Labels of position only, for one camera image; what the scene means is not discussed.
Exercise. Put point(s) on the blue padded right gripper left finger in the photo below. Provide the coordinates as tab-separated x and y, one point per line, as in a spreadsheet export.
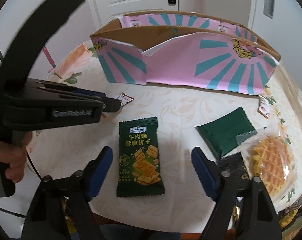
46	219

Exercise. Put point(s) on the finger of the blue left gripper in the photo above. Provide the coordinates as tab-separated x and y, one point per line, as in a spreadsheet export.
91	93

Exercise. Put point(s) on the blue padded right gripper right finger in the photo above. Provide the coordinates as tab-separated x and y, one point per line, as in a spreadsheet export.
258	218

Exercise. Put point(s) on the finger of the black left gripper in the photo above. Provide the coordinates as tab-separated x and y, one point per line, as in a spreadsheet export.
111	105

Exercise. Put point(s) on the small white red sachet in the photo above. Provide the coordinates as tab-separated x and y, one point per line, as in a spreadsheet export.
123	98
264	107

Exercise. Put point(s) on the waffle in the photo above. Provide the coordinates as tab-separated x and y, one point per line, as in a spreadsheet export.
268	155

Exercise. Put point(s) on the green cracker snack packet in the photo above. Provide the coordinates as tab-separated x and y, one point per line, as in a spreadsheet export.
138	159

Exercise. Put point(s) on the pink teal cardboard box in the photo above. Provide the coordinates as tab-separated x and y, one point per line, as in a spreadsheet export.
184	49

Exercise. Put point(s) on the person's left hand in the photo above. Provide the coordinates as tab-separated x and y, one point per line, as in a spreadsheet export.
16	157

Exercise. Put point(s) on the floral tablecloth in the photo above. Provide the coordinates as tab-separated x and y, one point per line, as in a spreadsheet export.
183	207

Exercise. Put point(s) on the black snack packet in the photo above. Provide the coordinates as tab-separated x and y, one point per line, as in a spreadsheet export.
234	178

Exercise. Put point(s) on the plain dark green packet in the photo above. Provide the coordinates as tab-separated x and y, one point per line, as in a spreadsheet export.
226	133

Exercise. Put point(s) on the white sliding wardrobe door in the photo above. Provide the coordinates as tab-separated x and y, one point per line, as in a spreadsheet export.
279	23

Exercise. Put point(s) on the pink handled tool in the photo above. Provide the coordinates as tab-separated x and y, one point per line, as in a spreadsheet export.
49	59

